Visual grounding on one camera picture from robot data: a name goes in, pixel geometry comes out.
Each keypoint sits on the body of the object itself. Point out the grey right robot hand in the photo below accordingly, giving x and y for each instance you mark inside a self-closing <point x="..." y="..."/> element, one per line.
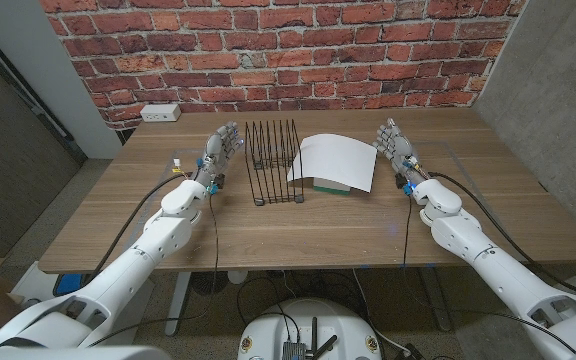
<point x="400" y="150"/>

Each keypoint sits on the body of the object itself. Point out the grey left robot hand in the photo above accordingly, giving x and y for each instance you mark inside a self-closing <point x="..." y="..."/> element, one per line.
<point x="215" y="150"/>

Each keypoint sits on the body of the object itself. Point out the white paper sheet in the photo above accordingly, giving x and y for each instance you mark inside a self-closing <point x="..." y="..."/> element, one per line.
<point x="338" y="160"/>

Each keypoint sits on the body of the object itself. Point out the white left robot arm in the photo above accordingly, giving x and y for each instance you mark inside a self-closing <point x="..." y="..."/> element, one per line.
<point x="138" y="255"/>

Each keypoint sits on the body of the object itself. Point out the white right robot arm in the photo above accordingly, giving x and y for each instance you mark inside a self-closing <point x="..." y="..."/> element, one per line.
<point x="493" y="260"/>

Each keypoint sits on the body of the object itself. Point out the white and green box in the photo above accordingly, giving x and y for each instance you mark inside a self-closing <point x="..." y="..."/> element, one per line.
<point x="330" y="186"/>

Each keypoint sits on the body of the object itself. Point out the white power outlet strip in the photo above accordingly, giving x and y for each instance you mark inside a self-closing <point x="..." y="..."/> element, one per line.
<point x="160" y="113"/>

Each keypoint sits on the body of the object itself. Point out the brick print backdrop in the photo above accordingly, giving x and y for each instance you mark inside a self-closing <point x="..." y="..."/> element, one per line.
<point x="278" y="50"/>

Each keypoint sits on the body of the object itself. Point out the white cylinder under table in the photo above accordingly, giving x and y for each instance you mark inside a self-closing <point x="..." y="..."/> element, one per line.
<point x="238" y="276"/>

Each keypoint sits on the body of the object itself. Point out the black round floor object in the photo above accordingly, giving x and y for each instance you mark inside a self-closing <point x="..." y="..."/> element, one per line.
<point x="208" y="282"/>

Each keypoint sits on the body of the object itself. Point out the dark grey table leg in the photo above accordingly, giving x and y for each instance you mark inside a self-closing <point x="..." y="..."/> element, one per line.
<point x="435" y="300"/>

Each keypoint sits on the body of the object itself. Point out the white table leg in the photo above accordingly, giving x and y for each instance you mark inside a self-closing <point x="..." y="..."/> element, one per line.
<point x="178" y="305"/>

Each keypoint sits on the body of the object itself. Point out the white robot torso base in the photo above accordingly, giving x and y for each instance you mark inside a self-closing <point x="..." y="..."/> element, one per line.
<point x="268" y="330"/>

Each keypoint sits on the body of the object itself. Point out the blue floor object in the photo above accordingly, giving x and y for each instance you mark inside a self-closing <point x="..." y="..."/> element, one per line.
<point x="68" y="285"/>

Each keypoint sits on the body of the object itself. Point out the black power adapter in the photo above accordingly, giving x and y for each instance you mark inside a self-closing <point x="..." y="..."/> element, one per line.
<point x="412" y="352"/>

